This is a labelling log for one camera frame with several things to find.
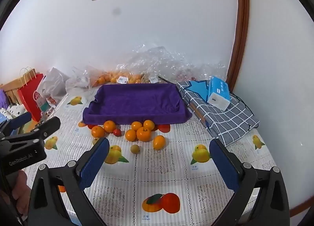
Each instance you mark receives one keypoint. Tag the red paper bag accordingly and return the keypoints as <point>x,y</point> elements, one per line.
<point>30,98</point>

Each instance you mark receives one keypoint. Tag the clear bag of oranges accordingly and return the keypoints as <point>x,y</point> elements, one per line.
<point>110,77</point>

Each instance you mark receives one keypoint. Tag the person's left hand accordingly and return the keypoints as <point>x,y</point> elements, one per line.
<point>22,189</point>

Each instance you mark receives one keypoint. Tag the stemmed orange tangerine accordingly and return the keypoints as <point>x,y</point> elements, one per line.
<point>143,134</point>

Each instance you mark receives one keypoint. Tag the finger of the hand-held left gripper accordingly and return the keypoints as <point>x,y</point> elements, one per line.
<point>47,125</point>
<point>20,119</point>

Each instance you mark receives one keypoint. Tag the purple plush toy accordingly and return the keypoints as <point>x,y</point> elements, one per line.
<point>3,98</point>

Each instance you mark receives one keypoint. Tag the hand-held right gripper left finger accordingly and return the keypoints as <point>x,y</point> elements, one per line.
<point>94,162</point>

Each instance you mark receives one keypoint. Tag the clear plastic bag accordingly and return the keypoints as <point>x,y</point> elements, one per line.
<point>78,79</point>

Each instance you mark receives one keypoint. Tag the small tan round fruit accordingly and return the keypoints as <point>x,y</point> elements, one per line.
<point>135,149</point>

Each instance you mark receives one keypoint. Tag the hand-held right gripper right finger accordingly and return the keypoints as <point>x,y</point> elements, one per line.
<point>224,164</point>

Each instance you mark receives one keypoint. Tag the purple towel-lined tray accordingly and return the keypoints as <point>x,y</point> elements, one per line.
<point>137,101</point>

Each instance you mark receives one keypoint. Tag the small red fruit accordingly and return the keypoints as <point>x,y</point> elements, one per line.
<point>117,132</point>

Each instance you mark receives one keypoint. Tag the grey checked folded cloth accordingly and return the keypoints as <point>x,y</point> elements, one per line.
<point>228,120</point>

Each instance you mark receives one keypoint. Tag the wooden rack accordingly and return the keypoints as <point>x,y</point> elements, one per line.
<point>9,88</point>

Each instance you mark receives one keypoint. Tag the white spotted plush toy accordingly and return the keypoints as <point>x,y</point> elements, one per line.
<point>13,111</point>

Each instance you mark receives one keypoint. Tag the brown wooden door frame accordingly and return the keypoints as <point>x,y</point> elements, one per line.
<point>241,32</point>

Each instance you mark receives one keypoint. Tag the blue white tissue pack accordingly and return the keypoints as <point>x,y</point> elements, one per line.
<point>219,92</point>

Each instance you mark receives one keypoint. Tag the crumpled clear plastic wrap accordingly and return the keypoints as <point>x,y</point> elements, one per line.
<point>162,61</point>

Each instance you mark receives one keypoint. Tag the oval yellow-orange fruit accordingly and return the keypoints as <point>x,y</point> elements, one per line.
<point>159,142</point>

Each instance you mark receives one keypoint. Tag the fruit print tablecloth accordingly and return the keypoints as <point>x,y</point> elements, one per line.
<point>157,167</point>

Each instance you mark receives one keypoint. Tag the white plastic bag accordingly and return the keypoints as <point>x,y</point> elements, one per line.
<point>52,86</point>

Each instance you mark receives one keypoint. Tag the orange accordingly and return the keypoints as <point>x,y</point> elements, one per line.
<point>149,124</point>
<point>131,134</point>
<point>98,131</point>
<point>109,126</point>
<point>137,125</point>

